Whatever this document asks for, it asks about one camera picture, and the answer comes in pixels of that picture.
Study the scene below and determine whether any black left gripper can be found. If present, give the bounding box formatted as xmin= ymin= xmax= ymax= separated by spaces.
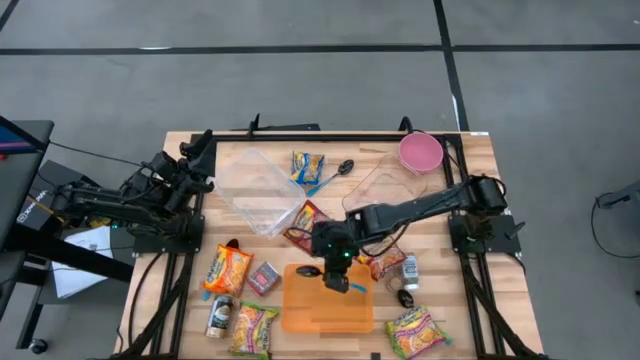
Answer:
xmin=134 ymin=128 xmax=217 ymax=214

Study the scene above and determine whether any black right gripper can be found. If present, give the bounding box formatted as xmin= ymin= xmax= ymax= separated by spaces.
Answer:
xmin=312 ymin=220 xmax=362 ymax=295

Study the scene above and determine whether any red yellow noodle packet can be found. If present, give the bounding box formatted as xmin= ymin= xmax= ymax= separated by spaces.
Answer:
xmin=355 ymin=244 xmax=407 ymax=281

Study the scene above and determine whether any clear plastic container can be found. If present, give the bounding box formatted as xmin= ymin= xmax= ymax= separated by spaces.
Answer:
xmin=213 ymin=147 xmax=307 ymax=239

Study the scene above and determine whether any white label spice jar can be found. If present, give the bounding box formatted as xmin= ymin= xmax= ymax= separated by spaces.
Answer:
xmin=401 ymin=253 xmax=420 ymax=291

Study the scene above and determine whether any green instant noodle packet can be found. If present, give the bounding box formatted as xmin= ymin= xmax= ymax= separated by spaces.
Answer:
xmin=384 ymin=304 xmax=454 ymax=360
xmin=228 ymin=299 xmax=281 ymax=360

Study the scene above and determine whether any orange noodle packet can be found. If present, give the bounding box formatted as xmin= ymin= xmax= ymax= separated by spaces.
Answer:
xmin=202 ymin=243 xmax=255 ymax=299

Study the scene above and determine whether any metal food can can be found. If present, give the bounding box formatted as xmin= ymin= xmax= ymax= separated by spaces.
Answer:
xmin=205 ymin=294 xmax=235 ymax=340

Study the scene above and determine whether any orange translucent plastic tray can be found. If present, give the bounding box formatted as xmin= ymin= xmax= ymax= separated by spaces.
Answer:
xmin=280 ymin=263 xmax=375 ymax=335

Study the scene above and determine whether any blue yellow noodle packet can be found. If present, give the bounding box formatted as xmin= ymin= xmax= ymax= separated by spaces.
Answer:
xmin=290 ymin=151 xmax=326 ymax=186

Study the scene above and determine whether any black box white logo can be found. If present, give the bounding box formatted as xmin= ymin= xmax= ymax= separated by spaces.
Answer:
xmin=15 ymin=159 xmax=86 ymax=232

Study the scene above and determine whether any pink bowl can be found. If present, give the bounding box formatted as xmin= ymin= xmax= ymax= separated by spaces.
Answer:
xmin=398 ymin=131 xmax=445 ymax=175

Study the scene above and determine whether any white paper sheet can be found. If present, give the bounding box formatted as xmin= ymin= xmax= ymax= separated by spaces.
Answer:
xmin=51 ymin=225 xmax=115 ymax=300

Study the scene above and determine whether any black desk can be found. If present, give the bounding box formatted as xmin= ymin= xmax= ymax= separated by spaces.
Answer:
xmin=0 ymin=115 xmax=135 ymax=351

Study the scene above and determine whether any blue red screen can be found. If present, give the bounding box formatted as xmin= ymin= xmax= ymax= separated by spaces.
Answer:
xmin=0 ymin=124 xmax=37 ymax=155

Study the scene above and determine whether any black rear bracket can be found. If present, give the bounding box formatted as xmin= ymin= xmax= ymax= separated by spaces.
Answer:
xmin=232 ymin=113 xmax=321 ymax=134

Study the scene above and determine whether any thin black desk cable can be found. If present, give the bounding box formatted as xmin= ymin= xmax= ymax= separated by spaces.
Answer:
xmin=48 ymin=140 xmax=151 ymax=169

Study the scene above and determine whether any thick black cable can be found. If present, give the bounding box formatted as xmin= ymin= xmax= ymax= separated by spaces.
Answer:
xmin=127 ymin=252 xmax=166 ymax=351

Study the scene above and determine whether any thin black floor cable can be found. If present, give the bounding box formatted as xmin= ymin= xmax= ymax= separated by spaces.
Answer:
xmin=590 ymin=192 xmax=640 ymax=260

